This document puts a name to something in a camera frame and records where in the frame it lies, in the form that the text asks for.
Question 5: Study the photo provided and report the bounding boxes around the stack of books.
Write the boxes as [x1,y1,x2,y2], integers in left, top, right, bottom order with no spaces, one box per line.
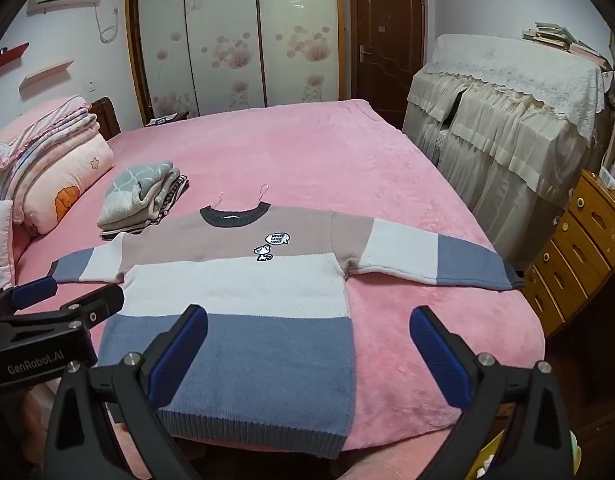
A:
[521,21,613,71]

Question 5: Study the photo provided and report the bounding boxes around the yellow plastic stool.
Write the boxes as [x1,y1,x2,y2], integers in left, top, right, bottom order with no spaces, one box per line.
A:
[465,427,511,480]

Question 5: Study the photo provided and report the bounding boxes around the lace covered piano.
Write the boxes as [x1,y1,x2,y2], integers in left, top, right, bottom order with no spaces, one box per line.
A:
[402,34,615,271]

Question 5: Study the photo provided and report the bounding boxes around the colour-block knit sweater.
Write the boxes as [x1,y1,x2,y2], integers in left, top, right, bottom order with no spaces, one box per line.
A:
[48,201,524,461]

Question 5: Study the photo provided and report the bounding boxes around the floral sliding door wardrobe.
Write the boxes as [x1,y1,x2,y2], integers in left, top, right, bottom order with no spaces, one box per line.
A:
[125,0,348,123]

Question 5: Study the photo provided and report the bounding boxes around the light wooden wall shelf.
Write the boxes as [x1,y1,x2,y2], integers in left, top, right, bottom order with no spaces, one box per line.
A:
[18,59,75,92]

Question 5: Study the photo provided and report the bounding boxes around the stack of folded clothes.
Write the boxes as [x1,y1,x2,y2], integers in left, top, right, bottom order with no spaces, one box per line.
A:
[100,175,191,242]

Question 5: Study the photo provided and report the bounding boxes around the wooden bed headboard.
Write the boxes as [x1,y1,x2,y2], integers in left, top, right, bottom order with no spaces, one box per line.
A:
[90,97,121,141]

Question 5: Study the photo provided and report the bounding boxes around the brown wooden door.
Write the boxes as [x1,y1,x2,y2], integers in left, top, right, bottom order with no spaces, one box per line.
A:
[348,0,428,131]

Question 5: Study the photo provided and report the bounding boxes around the beige folded garment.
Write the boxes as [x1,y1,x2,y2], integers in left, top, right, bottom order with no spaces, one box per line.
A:
[96,180,181,233]

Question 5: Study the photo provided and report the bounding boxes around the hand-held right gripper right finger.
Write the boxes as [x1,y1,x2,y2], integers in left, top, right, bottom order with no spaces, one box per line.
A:
[409,305,575,480]

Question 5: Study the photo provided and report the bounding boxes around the white and pink cushion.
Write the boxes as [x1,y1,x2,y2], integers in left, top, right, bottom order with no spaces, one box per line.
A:
[0,199,16,302]

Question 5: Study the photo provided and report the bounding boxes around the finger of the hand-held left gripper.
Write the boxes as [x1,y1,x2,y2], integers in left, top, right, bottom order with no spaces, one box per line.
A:
[0,277,58,318]
[0,285,126,342]

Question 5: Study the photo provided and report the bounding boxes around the stack of pillows and quilts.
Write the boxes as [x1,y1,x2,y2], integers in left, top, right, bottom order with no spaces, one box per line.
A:
[0,112,99,226]

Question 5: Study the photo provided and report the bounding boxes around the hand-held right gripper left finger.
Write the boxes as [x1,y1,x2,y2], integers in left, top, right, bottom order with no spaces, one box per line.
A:
[44,304,209,480]

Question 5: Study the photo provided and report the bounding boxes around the wooden drawer dresser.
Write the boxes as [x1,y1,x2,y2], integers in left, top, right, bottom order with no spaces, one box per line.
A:
[520,169,615,338]

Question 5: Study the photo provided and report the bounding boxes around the pink fleece bed blanket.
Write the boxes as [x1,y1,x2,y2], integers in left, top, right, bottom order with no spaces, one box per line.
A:
[12,97,545,461]

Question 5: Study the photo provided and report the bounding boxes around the red wall shelf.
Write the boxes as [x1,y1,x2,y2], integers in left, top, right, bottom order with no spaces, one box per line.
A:
[0,42,29,73]

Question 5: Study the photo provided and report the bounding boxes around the folded quilt with orange print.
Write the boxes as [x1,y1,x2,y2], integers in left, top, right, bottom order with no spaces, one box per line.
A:
[18,132,115,236]

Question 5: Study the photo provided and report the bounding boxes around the white power cord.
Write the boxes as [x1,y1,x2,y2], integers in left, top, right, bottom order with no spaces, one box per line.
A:
[95,2,121,43]

